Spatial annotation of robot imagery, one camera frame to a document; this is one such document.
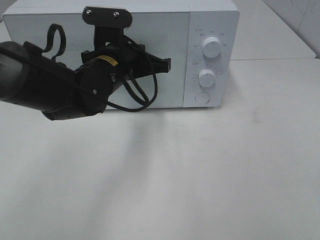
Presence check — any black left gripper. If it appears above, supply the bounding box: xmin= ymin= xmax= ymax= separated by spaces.
xmin=81 ymin=26 xmax=171 ymax=78

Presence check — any white microwave door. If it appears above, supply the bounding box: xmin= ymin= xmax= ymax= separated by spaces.
xmin=4 ymin=13 xmax=190 ymax=108

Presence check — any round white door button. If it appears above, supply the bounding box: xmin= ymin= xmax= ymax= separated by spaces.
xmin=194 ymin=92 xmax=210 ymax=105

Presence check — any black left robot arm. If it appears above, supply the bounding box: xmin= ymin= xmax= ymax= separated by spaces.
xmin=0 ymin=24 xmax=171 ymax=121

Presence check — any lower white microwave knob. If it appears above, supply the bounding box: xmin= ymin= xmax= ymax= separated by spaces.
xmin=198 ymin=69 xmax=217 ymax=88

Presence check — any white microwave knob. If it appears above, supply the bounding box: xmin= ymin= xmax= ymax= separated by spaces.
xmin=198 ymin=69 xmax=217 ymax=88
xmin=201 ymin=36 xmax=222 ymax=58

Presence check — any white microwave oven body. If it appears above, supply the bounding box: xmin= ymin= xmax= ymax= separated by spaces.
xmin=2 ymin=0 xmax=240 ymax=108

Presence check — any upper white microwave knob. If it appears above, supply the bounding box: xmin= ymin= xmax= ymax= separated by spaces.
xmin=201 ymin=36 xmax=222 ymax=58

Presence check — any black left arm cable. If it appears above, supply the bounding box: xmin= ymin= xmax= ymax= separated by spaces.
xmin=42 ymin=23 xmax=158 ymax=112

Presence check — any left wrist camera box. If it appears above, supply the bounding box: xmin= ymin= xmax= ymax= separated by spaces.
xmin=81 ymin=6 xmax=133 ymax=29

